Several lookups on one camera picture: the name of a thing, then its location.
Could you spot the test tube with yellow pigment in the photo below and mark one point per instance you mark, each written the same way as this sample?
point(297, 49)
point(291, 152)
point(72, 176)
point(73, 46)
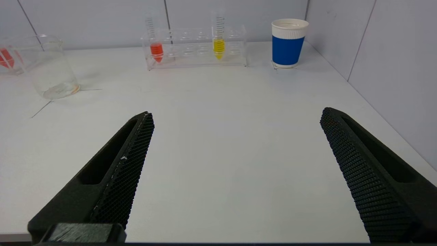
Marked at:
point(219, 48)

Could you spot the blue and white paper cup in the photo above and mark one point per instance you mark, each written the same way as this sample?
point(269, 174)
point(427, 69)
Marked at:
point(287, 49)

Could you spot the clear glass beaker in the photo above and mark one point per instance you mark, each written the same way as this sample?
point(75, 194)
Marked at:
point(56, 82)

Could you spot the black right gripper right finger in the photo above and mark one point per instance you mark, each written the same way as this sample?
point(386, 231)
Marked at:
point(375, 184)

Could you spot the test tube with red pigment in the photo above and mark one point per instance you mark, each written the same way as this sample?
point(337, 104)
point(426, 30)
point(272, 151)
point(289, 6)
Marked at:
point(156, 51)
point(6, 58)

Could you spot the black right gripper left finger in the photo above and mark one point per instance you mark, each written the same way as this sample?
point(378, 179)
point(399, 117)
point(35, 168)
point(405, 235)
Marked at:
point(112, 184)

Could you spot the clear acrylic test tube rack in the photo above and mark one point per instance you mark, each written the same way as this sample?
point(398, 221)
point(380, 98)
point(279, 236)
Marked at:
point(17, 65)
point(194, 56)

